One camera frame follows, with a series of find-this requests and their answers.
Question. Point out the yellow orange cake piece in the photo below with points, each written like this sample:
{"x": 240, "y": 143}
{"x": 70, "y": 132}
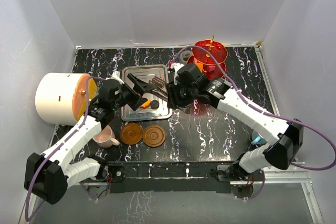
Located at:
{"x": 200, "y": 66}

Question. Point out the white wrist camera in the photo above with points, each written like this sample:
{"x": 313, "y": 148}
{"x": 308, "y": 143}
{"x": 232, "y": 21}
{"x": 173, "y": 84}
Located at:
{"x": 176, "y": 66}
{"x": 116, "y": 76}

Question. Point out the silver metal serving tongs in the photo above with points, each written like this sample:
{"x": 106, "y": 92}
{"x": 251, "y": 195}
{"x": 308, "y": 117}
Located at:
{"x": 161, "y": 93}

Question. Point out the dark chocolate cookie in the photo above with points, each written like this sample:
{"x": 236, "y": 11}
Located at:
{"x": 154, "y": 104}

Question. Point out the brown wooden coaster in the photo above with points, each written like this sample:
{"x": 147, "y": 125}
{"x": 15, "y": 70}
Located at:
{"x": 154, "y": 136}
{"x": 131, "y": 134}

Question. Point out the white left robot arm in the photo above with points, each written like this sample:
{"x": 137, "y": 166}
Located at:
{"x": 50, "y": 174}

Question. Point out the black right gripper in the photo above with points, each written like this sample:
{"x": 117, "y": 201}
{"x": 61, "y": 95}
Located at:
{"x": 174, "y": 100}

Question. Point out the aluminium frame rail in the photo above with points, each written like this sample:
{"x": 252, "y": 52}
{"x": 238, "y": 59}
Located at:
{"x": 292, "y": 174}

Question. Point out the red three-tier cake stand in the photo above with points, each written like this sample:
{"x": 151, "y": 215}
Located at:
{"x": 210, "y": 52}

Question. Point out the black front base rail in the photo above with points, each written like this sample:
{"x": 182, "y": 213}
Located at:
{"x": 177, "y": 176}

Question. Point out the brown wooden coaster right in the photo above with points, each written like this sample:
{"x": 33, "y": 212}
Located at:
{"x": 154, "y": 136}

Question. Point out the pink ceramic cup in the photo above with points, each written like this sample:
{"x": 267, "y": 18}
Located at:
{"x": 106, "y": 138}

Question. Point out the silver metal tray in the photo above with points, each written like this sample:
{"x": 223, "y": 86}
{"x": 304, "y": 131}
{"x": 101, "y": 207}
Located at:
{"x": 146, "y": 74}

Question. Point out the brown wooden coaster left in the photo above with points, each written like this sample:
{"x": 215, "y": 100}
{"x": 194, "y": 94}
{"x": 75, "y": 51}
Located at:
{"x": 131, "y": 134}

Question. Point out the brown chocolate layered cake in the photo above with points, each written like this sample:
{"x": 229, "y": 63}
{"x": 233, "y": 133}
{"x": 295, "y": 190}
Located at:
{"x": 158, "y": 81}

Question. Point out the white cylindrical drum container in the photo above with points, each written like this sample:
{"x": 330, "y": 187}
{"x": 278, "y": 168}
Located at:
{"x": 61, "y": 97}

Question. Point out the blue ceramic cup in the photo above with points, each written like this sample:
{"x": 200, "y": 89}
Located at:
{"x": 257, "y": 139}

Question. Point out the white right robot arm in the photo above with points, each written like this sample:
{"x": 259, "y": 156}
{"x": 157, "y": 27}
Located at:
{"x": 283, "y": 139}

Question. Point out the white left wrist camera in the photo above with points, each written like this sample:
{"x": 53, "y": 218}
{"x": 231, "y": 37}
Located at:
{"x": 116, "y": 76}

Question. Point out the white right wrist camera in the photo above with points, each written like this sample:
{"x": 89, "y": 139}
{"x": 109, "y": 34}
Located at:
{"x": 176, "y": 66}

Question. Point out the orange fish shaped pastry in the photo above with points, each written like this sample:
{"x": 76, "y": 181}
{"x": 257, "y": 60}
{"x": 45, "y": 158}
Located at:
{"x": 146, "y": 104}

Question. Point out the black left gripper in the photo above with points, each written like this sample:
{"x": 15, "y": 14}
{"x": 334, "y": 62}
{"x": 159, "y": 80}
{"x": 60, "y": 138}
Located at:
{"x": 139, "y": 88}

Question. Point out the pink square cake block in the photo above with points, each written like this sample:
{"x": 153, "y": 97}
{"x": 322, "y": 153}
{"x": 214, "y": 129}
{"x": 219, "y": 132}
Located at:
{"x": 210, "y": 68}

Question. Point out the clear tape roll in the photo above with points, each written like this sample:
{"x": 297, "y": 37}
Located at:
{"x": 184, "y": 56}

